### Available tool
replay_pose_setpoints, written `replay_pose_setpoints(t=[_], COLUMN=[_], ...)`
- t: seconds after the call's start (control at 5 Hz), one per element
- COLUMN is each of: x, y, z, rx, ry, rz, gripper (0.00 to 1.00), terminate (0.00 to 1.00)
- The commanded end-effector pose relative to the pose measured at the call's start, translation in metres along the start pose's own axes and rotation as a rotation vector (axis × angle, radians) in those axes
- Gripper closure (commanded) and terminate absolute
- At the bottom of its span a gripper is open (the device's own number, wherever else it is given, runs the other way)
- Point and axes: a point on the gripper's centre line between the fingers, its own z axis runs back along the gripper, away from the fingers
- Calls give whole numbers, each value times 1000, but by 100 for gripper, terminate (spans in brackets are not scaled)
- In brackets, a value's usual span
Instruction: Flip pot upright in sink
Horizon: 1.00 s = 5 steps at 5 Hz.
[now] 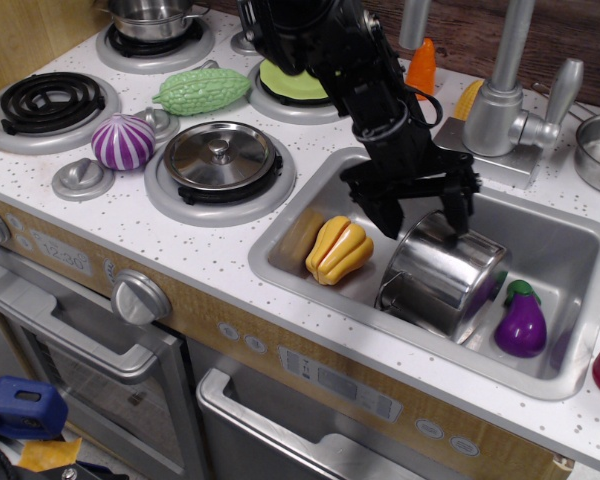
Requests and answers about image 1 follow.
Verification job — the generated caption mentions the silver oven dial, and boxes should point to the silver oven dial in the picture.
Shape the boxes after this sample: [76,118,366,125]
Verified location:
[111,269,172,325]

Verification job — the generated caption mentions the silver stove knob front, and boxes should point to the silver stove knob front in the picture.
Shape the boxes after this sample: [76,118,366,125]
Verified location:
[51,158,115,202]

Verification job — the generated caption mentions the yellow toy corn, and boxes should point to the yellow toy corn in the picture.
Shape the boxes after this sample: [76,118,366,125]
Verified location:
[453,79,484,121]

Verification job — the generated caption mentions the purple striped toy onion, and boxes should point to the purple striped toy onion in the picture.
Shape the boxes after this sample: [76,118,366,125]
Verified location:
[91,114,156,171]

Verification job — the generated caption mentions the steel pot lid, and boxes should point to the steel pot lid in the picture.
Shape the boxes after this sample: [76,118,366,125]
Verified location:
[163,121,276,192]

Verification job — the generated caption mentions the dishwasher door with handle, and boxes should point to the dishwasher door with handle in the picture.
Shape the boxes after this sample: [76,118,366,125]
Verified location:
[195,367,481,480]

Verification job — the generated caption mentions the yellow toy squash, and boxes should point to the yellow toy squash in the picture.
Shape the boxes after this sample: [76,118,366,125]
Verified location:
[305,216,374,286]

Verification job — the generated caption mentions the blue clamp tool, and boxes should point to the blue clamp tool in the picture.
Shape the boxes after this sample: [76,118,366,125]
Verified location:
[0,376,68,440]

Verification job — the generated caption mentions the steel pot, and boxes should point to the steel pot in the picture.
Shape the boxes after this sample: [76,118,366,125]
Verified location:
[92,0,211,43]
[375,211,511,344]

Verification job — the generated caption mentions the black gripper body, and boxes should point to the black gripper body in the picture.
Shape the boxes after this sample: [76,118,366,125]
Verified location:
[341,120,479,210]

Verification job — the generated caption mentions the green toy plate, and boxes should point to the green toy plate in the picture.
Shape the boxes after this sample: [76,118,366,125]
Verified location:
[259,60,329,101]

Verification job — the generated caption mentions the silver stove knob back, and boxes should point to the silver stove knob back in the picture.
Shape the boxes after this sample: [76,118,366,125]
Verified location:
[230,31,258,56]

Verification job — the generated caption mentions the silver toy faucet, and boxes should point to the silver toy faucet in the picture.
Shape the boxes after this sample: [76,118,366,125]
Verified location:
[398,0,585,190]

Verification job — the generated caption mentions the silver stove knob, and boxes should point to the silver stove knob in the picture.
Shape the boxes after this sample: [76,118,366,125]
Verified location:
[135,107,180,145]
[230,31,258,56]
[51,158,115,202]

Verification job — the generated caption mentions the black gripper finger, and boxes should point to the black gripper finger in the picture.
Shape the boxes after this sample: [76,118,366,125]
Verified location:
[441,191,474,236]
[350,192,404,239]

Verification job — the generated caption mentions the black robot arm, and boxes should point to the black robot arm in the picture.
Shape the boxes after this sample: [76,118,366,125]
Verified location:
[238,1,480,238]

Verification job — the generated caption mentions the purple toy eggplant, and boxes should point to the purple toy eggplant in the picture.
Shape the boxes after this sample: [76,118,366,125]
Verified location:
[494,280,547,358]

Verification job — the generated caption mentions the silver stove knob middle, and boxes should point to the silver stove knob middle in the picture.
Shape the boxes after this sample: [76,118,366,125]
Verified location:
[135,107,180,145]

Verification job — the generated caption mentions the black coil burner left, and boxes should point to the black coil burner left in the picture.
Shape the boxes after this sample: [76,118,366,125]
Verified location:
[0,73,107,135]

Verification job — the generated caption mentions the orange toy carrot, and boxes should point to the orange toy carrot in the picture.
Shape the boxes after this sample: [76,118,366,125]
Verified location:
[405,37,437,101]

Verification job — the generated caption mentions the green toy bitter gourd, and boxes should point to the green toy bitter gourd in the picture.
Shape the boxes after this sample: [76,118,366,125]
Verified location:
[152,68,251,116]

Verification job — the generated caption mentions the steel sink basin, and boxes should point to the steel sink basin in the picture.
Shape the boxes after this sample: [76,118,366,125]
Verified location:
[249,147,600,400]

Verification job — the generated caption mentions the oven door with handle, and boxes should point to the oven door with handle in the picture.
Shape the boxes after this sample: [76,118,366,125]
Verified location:
[0,254,210,479]

